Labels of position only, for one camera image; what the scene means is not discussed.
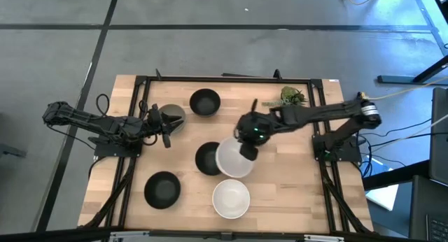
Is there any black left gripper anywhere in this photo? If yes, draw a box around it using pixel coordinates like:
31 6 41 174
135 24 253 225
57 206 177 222
146 104 186 149

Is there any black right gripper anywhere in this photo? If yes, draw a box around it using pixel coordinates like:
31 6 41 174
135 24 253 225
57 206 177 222
233 111 278 162

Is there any beige grey bowl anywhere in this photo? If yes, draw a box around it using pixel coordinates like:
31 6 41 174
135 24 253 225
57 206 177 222
157 104 187 134

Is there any black bowl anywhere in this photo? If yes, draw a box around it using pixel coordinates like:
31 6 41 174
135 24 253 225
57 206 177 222
189 88 222 118
143 171 182 211
195 141 225 176

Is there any white bowl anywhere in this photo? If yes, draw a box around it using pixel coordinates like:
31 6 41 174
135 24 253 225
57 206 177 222
211 178 251 220
214 136 256 179

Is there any small green potted plant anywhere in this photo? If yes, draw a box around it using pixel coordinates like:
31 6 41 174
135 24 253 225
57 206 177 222
260 85 309 108

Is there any white paper sheet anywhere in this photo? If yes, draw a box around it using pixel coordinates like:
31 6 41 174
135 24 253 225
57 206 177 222
363 157 400 211

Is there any black beam with silver brackets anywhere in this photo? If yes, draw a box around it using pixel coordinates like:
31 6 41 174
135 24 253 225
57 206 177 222
0 226 448 242

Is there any dark grey monitor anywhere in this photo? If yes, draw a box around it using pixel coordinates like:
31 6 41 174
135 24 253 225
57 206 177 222
428 87 448 185

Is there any dark laptop with keyboard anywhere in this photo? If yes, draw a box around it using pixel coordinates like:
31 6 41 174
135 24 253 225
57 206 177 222
408 174 448 241

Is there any black aluminium table frame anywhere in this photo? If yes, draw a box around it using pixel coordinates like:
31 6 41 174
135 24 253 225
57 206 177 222
78 69 377 236

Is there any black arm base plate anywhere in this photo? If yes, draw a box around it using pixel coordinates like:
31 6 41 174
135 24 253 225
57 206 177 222
93 129 144 158
312 133 362 163

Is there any black desk frame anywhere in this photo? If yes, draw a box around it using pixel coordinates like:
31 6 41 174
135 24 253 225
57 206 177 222
376 0 448 85

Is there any long yellow cable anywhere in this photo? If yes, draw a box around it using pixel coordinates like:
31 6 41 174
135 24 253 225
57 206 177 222
363 76 448 101

